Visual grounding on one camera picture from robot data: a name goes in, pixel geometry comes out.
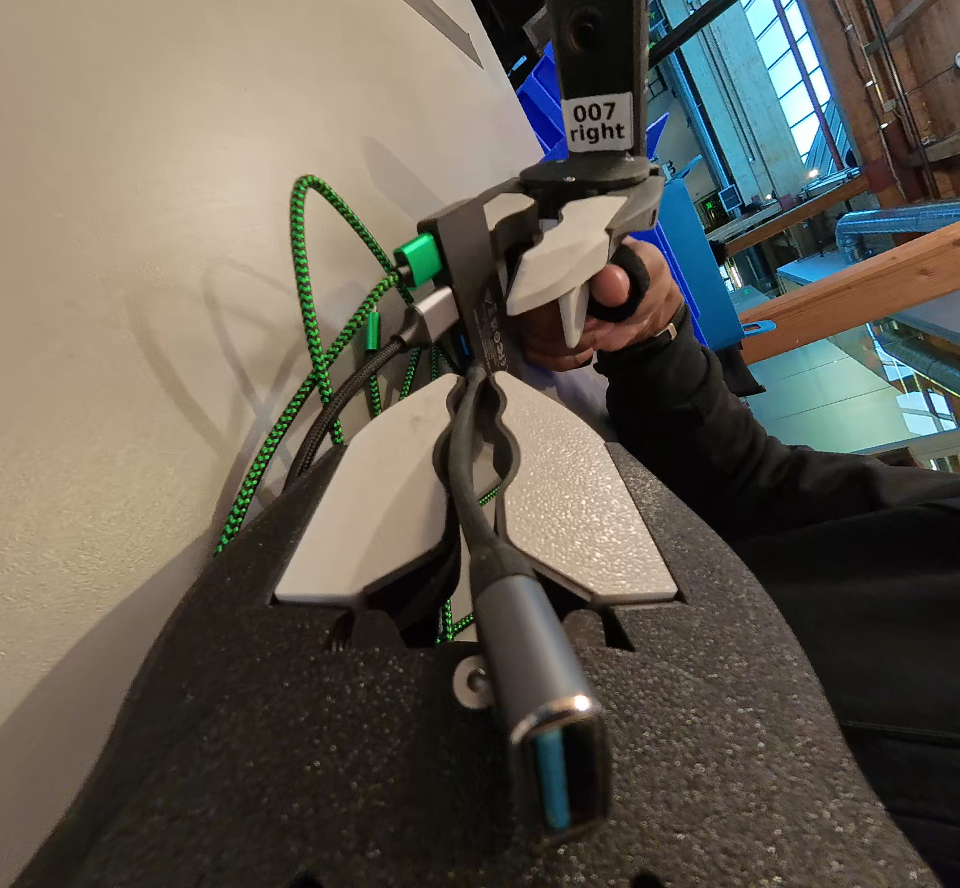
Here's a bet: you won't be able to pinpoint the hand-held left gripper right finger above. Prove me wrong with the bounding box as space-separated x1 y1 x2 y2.
489 370 680 608

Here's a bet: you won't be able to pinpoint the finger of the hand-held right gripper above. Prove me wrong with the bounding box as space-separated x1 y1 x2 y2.
504 194 630 317
486 192 543 285

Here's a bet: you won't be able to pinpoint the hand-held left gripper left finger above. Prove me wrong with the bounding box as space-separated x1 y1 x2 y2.
273 374 470 630

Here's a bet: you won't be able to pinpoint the black USB hub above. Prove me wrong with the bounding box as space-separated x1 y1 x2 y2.
416 199 530 379

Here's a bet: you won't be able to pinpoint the green braided cable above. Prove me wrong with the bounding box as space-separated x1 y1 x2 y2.
213 174 502 649

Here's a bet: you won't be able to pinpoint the black braided cable grey plugs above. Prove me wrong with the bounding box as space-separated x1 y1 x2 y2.
283 286 612 840

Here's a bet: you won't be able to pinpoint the person's right forearm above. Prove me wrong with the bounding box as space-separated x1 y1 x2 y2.
598 339 960 552

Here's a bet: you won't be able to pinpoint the grey desk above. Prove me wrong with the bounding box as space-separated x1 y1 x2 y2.
0 0 552 874

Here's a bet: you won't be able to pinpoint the person's right hand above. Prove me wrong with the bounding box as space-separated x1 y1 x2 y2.
521 239 690 373

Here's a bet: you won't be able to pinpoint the dark wristband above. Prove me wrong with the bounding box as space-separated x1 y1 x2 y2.
651 301 693 342

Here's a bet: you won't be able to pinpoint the person's black clothing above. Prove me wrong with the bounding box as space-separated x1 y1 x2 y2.
731 468 960 888

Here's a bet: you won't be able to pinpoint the wooden post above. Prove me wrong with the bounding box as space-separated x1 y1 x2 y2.
738 220 960 366

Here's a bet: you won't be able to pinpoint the silver ventilation duct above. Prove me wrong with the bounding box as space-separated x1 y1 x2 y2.
834 199 960 268

